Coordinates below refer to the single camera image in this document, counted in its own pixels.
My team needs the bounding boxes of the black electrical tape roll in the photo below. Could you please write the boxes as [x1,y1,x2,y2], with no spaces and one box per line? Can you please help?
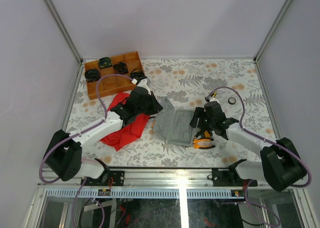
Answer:
[228,97,237,105]

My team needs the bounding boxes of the grey plastic tool case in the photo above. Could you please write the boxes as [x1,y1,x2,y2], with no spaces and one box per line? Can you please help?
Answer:
[153,97,196,147]

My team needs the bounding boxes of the black hex key set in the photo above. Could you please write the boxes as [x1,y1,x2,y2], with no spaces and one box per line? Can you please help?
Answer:
[194,130,213,139]

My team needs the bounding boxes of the coiled black cable front left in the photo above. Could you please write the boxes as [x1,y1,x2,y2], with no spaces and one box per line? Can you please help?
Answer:
[84,68,101,83]

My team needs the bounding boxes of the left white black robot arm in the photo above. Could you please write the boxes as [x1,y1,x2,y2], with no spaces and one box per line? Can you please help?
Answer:
[39,86,163,186]

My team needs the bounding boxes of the wooden compartment tray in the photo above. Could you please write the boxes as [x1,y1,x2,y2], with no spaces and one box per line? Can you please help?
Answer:
[84,51,144,100]

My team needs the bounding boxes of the coiled green black cable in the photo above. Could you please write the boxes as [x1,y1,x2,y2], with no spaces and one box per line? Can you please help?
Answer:
[98,56,113,69]

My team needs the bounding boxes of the red cloth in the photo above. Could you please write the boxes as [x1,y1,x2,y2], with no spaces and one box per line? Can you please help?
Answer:
[99,92,151,152]

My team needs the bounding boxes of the aluminium mounting rail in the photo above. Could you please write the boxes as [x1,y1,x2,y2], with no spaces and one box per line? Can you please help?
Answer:
[37,167,307,189]

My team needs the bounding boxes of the coiled black cable right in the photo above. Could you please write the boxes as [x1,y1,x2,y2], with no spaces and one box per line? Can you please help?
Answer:
[129,68,148,81]

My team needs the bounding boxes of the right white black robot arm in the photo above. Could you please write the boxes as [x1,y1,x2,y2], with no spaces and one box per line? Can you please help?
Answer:
[190,101,308,192]

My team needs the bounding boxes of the orange handled pliers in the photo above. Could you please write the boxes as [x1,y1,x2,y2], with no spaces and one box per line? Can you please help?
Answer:
[192,138,216,150]

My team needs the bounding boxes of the coiled black red cable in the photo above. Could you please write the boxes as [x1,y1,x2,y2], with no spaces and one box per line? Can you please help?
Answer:
[112,61,129,76]

